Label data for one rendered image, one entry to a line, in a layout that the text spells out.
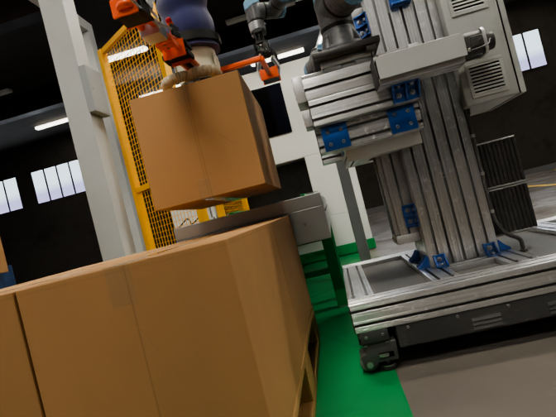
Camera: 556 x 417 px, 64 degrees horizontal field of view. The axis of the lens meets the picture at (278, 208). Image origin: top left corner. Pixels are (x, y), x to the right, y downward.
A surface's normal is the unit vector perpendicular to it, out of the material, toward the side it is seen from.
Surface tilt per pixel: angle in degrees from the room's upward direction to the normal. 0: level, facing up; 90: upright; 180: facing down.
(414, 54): 90
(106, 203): 90
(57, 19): 90
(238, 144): 90
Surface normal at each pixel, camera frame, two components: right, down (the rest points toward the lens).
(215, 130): -0.10, 0.01
